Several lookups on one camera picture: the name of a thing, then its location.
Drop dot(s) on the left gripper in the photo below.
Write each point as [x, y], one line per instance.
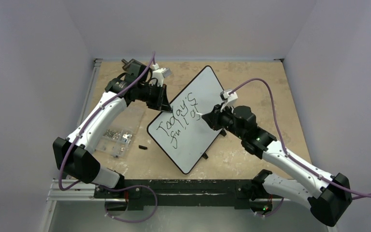
[161, 103]

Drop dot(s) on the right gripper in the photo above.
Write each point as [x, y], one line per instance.
[217, 118]

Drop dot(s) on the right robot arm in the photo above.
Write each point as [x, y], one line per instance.
[319, 191]

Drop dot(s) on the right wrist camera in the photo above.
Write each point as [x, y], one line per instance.
[229, 97]

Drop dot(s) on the clear plastic screw box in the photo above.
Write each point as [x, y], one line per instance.
[116, 140]

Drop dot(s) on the aluminium frame rail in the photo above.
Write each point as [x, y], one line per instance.
[79, 192]

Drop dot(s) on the black marker cap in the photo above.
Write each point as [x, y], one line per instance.
[142, 147]

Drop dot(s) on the white whiteboard black frame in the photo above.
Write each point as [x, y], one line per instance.
[183, 135]

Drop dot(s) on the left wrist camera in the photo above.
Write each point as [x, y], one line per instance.
[158, 75]

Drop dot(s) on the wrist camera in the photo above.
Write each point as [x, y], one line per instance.
[229, 97]
[158, 75]

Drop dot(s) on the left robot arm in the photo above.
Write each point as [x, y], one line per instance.
[74, 154]

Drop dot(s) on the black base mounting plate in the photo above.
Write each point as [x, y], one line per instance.
[235, 193]

